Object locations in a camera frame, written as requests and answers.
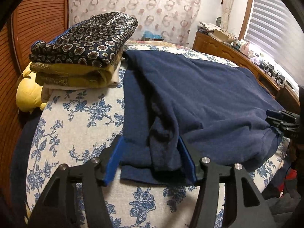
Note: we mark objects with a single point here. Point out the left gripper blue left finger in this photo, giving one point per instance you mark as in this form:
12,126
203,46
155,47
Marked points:
110,159

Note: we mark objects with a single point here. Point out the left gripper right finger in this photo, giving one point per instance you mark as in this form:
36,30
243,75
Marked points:
190,159

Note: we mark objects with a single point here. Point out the navy blue printed t-shirt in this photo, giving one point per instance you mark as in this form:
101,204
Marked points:
217,109

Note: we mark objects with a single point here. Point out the blue floral white sheet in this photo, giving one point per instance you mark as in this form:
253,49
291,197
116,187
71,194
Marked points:
76,126

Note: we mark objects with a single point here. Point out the pink kettle on sideboard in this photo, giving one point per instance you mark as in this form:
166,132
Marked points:
244,49

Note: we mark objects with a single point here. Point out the grey zebra window blind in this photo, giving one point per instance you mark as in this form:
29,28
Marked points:
273,28

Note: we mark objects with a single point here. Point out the mustard folded cloth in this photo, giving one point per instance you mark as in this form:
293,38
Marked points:
76,76

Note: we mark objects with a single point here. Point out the yellow plush toy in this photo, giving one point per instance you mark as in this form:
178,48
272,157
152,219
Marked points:
28,95

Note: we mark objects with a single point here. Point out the wooden sideboard cabinet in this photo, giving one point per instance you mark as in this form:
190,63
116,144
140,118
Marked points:
285,96

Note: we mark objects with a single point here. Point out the cardboard box on sideboard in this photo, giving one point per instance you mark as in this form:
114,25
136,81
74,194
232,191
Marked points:
224,35

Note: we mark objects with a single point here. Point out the dark circle patterned folded cloth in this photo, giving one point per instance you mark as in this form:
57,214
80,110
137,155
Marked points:
93,42

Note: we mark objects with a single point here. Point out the blue object behind bed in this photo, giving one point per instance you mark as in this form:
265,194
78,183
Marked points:
149,36

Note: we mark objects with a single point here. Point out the pink circle patterned curtain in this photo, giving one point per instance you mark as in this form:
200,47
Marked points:
169,19

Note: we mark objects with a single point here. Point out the red wooden louvered wardrobe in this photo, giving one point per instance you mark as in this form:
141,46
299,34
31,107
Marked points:
29,21

